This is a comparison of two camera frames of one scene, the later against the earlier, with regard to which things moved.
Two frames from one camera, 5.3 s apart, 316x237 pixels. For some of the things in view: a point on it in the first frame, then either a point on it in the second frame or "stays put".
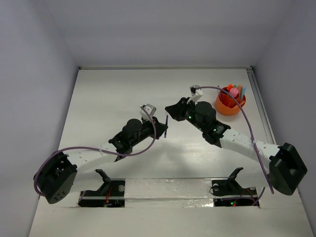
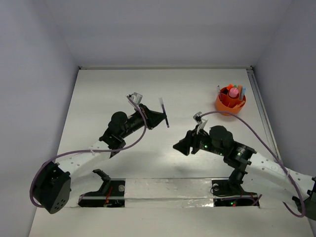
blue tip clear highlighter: (243, 93) stays put
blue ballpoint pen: (219, 93) stays put
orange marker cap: (230, 86) stays put
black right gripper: (177, 110) → (190, 140)
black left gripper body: (153, 119) → (142, 107)
